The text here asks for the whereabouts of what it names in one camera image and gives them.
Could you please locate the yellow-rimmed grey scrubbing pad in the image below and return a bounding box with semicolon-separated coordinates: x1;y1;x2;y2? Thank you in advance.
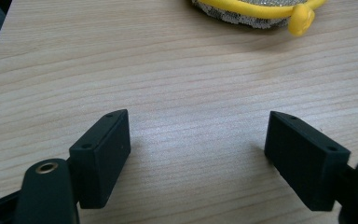
190;0;328;37

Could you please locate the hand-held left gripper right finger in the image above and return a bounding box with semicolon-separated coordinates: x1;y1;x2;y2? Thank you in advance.
263;110;352;213

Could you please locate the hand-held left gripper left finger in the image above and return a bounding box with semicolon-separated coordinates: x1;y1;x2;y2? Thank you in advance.
68;108;132;210

